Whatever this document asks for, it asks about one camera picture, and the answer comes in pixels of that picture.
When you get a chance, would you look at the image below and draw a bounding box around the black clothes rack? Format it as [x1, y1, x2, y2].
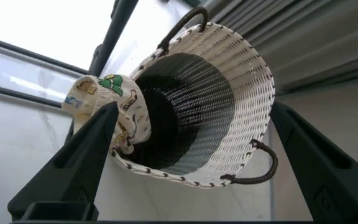
[0, 0, 140, 144]

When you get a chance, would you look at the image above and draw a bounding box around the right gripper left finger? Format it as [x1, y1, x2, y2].
[7, 101, 120, 222]

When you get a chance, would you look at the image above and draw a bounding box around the white laundry basket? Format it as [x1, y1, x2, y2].
[110, 6, 279, 190]

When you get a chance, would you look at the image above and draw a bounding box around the beige curtain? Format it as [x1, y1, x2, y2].
[203, 0, 358, 96]

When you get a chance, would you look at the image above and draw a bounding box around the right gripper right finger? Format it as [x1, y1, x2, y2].
[268, 101, 358, 222]

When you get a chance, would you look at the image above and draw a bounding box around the cream printed garment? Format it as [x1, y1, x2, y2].
[61, 73, 152, 156]

